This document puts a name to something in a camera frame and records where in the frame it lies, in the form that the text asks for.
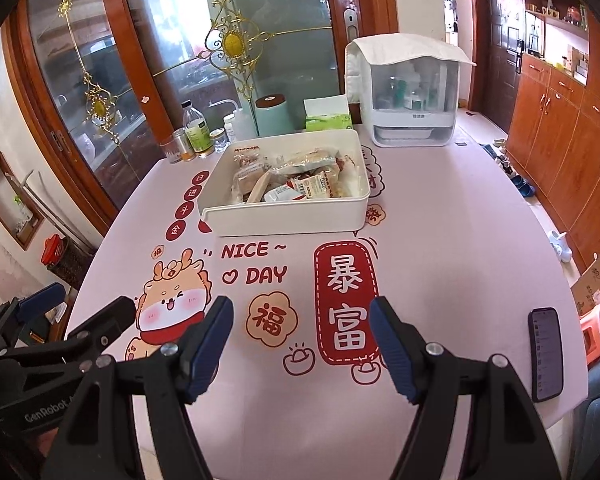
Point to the pink plastic stool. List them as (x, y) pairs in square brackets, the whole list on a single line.
[(597, 332)]

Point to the brown entry door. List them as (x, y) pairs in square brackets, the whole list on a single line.
[(495, 50)]

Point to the large clear rice crisp packet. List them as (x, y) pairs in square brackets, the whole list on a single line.
[(300, 165)]

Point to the wooden framed glass sliding door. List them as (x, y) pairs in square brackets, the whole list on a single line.
[(290, 20), (80, 85)]

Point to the white and red snack wrapper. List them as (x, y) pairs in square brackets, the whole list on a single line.
[(280, 193)]

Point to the white pill bottle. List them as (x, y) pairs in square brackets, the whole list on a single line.
[(230, 130)]

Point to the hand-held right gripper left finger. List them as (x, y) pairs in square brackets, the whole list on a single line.
[(210, 350)]

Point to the wooden wall shelf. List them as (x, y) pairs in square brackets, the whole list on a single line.
[(555, 25)]

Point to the white slipper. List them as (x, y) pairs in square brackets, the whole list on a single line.
[(564, 254), (555, 240)]

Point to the clear glass cup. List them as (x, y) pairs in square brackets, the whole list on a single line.
[(170, 152)]

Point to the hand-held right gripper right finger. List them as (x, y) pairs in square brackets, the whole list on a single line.
[(395, 350)]

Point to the white plastic bin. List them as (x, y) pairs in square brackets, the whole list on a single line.
[(280, 217)]

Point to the clear mixed nut bar packet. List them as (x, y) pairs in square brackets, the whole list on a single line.
[(247, 157)]

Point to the black smartphone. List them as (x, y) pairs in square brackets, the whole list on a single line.
[(546, 355)]

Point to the wooden floor cabinet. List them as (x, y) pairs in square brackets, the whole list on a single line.
[(560, 150)]

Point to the dark red snack packet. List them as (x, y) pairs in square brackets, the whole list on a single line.
[(342, 162)]

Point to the pink printed table cover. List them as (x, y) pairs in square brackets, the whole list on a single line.
[(455, 260)]

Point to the white bottle storage cabinet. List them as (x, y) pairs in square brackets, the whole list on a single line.
[(410, 110)]

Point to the white cloth cover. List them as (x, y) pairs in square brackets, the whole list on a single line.
[(410, 49)]

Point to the blue shoe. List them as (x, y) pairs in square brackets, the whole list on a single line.
[(522, 187)]

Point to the teal canister with brown lid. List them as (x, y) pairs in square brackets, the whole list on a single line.
[(275, 117)]

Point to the dark woven basket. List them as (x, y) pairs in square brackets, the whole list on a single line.
[(72, 265)]

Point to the cardboard box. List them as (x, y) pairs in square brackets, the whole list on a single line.
[(597, 285)]

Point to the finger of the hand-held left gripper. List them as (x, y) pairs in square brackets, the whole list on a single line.
[(105, 320), (40, 302)]

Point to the red lidded container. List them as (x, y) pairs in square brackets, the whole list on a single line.
[(51, 250)]

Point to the wooden wall niche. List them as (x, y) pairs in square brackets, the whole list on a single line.
[(10, 200)]

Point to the small glass jar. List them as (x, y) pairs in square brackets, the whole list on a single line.
[(219, 142)]

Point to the green tissue pack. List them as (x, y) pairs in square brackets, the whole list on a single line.
[(330, 120)]

